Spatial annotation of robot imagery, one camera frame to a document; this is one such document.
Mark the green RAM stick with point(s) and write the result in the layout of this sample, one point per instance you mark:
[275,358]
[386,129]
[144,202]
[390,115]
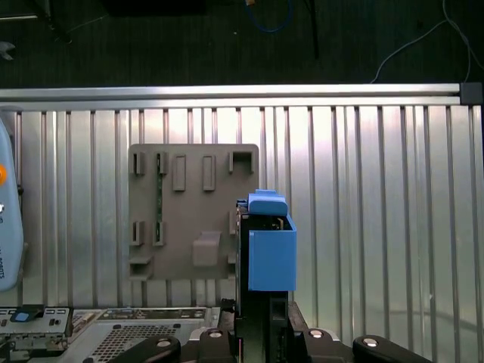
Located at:
[159,196]

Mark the black PC case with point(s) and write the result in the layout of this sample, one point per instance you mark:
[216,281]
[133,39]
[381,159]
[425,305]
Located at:
[87,340]

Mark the hard disk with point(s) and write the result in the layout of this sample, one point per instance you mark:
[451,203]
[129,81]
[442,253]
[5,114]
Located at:
[272,257]

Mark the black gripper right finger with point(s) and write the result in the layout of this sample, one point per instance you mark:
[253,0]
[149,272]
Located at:
[321,349]

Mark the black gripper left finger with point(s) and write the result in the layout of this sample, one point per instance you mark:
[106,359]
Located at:
[215,346]

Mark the pale blue teach pendant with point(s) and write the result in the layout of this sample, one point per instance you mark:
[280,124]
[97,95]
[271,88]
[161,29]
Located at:
[7,227]

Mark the grey parts rack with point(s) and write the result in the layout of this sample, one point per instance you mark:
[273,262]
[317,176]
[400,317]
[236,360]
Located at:
[189,227]

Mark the black table corner cap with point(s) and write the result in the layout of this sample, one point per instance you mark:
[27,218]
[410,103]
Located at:
[470,93]

